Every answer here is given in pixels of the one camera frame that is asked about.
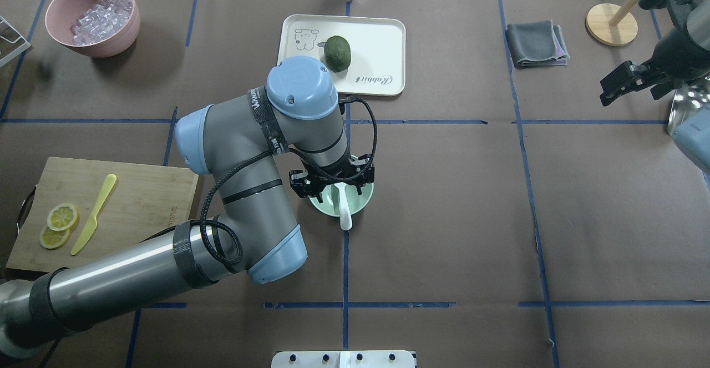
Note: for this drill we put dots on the light green bowl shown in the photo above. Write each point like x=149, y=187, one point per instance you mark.
x=357, y=199

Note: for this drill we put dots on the metal cup rack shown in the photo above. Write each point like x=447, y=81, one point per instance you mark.
x=13, y=44

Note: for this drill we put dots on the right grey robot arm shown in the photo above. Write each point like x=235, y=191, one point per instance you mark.
x=679, y=65

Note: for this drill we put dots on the lemon slice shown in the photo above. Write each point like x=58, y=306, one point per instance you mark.
x=62, y=217
x=52, y=239

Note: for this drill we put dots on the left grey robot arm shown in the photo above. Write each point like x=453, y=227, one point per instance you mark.
x=246, y=223

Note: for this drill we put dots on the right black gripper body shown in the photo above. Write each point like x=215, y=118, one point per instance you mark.
x=669, y=57

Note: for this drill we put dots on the lemon slice upper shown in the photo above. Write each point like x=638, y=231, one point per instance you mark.
x=62, y=217

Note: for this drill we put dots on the green avocado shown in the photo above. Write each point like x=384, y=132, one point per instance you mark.
x=337, y=53

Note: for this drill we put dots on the wooden stand with pole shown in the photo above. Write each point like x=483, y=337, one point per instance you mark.
x=612, y=25

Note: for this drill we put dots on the white rabbit tray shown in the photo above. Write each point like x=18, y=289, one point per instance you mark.
x=377, y=46

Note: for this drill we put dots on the lemon slice lower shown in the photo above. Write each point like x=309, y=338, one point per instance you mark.
x=52, y=239

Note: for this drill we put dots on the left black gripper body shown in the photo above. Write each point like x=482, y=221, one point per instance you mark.
x=336, y=170

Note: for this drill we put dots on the pink bowl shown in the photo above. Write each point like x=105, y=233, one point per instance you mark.
x=61, y=14

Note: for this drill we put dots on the white plastic spoon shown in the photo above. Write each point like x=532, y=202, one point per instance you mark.
x=341, y=203

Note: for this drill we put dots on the clear ice cubes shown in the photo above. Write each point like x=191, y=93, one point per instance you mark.
x=101, y=21

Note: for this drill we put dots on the grey folded cloth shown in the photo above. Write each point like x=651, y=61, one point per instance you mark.
x=536, y=44

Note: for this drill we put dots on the bamboo cutting board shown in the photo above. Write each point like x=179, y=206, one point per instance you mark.
x=145, y=200

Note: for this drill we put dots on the yellow plastic knife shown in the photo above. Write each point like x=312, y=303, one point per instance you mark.
x=91, y=224

